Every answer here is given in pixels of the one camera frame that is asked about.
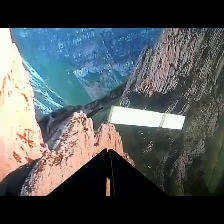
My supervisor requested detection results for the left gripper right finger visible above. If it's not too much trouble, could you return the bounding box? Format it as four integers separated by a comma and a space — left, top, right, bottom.
109, 148, 168, 197

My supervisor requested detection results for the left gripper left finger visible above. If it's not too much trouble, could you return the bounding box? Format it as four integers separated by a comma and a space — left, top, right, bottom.
46, 148, 110, 197

